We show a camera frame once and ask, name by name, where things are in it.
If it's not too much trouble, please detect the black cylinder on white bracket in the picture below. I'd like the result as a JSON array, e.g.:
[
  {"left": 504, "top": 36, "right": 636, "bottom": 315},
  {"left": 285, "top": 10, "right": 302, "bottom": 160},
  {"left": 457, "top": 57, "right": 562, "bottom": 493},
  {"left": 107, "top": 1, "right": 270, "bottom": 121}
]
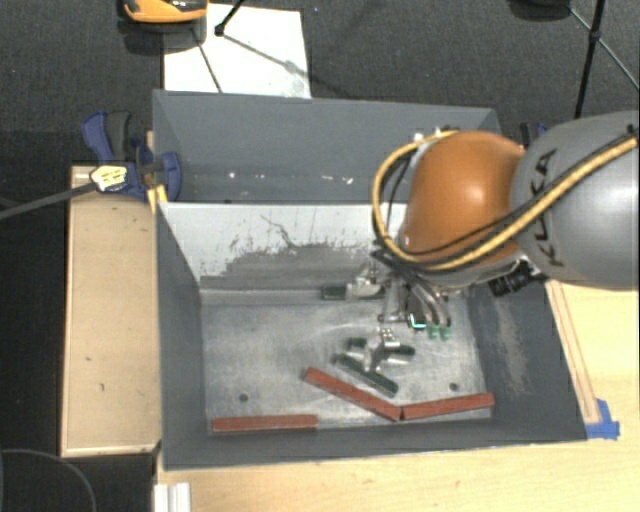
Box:
[{"left": 487, "top": 256, "right": 546, "bottom": 298}]

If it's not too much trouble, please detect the red-brown flat block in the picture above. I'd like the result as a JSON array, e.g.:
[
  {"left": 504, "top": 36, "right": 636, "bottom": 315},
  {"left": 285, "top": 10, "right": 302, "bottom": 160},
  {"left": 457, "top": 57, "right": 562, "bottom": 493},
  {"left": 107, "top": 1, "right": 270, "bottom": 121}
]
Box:
[
  {"left": 400, "top": 392, "right": 497, "bottom": 422},
  {"left": 301, "top": 366, "right": 404, "bottom": 423},
  {"left": 210, "top": 413, "right": 320, "bottom": 435}
]

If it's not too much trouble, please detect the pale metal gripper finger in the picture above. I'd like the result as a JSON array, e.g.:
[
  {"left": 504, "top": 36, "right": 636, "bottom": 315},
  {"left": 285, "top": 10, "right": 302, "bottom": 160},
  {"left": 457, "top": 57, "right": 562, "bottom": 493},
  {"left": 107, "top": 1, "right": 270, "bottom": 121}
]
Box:
[
  {"left": 383, "top": 339, "right": 412, "bottom": 365},
  {"left": 365, "top": 326, "right": 398, "bottom": 380}
]

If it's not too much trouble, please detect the grey metal bin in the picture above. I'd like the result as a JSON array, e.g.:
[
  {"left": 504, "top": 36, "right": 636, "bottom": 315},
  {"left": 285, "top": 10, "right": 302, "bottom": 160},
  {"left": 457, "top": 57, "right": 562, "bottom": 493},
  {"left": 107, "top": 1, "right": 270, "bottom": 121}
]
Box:
[{"left": 151, "top": 89, "right": 589, "bottom": 472}]

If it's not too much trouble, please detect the dark green flat block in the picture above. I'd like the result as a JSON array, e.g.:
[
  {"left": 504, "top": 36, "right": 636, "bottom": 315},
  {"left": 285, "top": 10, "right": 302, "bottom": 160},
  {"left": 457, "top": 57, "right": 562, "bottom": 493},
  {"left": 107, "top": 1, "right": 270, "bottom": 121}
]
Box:
[
  {"left": 331, "top": 351, "right": 400, "bottom": 399},
  {"left": 319, "top": 278, "right": 386, "bottom": 302},
  {"left": 343, "top": 336, "right": 417, "bottom": 358}
]

